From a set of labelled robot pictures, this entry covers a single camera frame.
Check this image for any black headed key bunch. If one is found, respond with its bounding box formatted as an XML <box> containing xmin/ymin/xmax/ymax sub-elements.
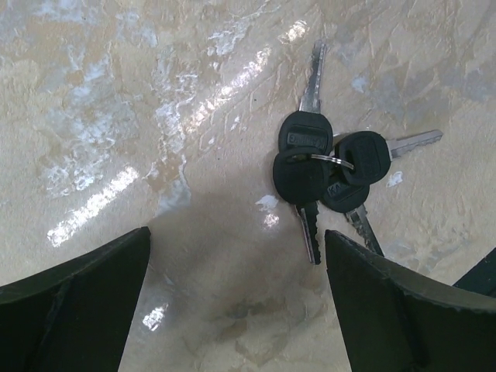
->
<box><xmin>272</xmin><ymin>40</ymin><xmax>443</xmax><ymax>265</ymax></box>

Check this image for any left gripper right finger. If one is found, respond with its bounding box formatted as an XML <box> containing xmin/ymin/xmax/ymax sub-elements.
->
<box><xmin>325</xmin><ymin>230</ymin><xmax>496</xmax><ymax>371</ymax></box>

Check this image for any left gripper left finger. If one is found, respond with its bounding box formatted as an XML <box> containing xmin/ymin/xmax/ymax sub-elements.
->
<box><xmin>1</xmin><ymin>227</ymin><xmax>150</xmax><ymax>371</ymax></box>

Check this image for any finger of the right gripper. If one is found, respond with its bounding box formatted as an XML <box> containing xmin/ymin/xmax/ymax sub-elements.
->
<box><xmin>453</xmin><ymin>249</ymin><xmax>495</xmax><ymax>298</ymax></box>

